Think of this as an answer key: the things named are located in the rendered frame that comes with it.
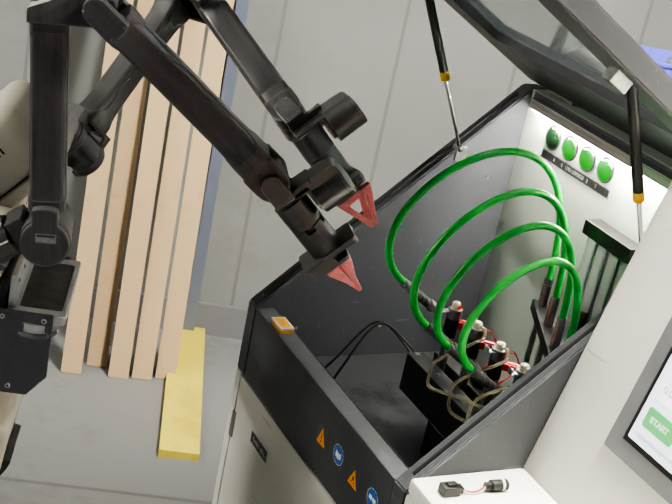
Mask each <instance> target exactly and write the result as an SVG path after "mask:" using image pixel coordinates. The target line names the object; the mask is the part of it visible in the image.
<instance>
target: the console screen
mask: <svg viewBox="0 0 672 504"><path fill-rule="evenodd" d="M604 445H606V446H607V447H608V448H609V449H610V450H611V451H612V452H613V453H614V454H615V455H616V456H618V457H619V458H620V459H621V460H622V461H623V462H624V463H625V464H626V465H627V466H628V467H630V468H631V469H632V470H633V471H634V472H635V473H636V474H637V475H638V476H639V477H640V478H642V479H643V480H644V481H645V482H646V483H647V484H648V485H649V486H650V487H651V488H652V489H654V490H655V491H656V492H657V493H658V494H659V495H660V496H661V497H662V498H663V499H664V500H666V501H667V502H668V503H669V504H672V316H671V318H670V320H669V322H668V324H667V326H666V328H665V329H664V331H663V333H662V335H661V337H660V339H659V341H658V343H657V344H656V346H655V348H654V350H653V352H652V354H651V356H650V358H649V359H648V361H647V363H646V365H645V367H644V369H643V371H642V373H641V374H640V376H639V378H638V380H637V382H636V384H635V386H634V388H633V389H632V391H631V393H630V395H629V397H628V399H627V401H626V403H625V404H624V406H623V408H622V410H621V412H620V414H619V416H618V418H617V419H616V421H615V423H614V425H613V427H612V429H611V431H610V433H609V434H608V436H607V438H606V440H605V442H604Z"/></svg>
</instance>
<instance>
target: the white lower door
mask: <svg viewBox="0 0 672 504"><path fill-rule="evenodd" d="M228 434H229V435H230V441H229V446H228V452H227V457H226V462H225V468H224V473H223V478H222V484H221V489H220V494H219V500H218V504H336V503H335V501H334V500H333V498H332V497H331V496H330V494H329V493H328V491H327V490H326V489H325V487H324V486H323V484H322V483H321V482H320V480H319V479H318V478H317V476H316V475H315V473H314V472H313V471H312V469H311V468H310V466H309V465H308V464H307V462H306V461H305V459H304V458H303V457H302V455H301V454H300V453H299V451H298V450H297V448H296V447H295V446H294V444H293V443H292V441H291V440H290V439H289V437H288V436H287V435H286V433H285V432H284V430H283V429H282V428H281V426H280V425H279V423H278V422H277V421H276V419H275V418H274V416H273V415H272V414H271V412H270V411H269V410H268V408H267V407H266V405H265V404H264V403H263V401H262V400H261V398H260V397H259V396H258V394H257V393H256V391H255V390H254V389H253V387H252V386H251V385H250V383H249V382H248V380H247V379H246V378H245V376H242V377H241V382H240V387H239V393H238V398H237V403H236V409H235V410H233V411H232V416H231V422H230V427H229V432H228Z"/></svg>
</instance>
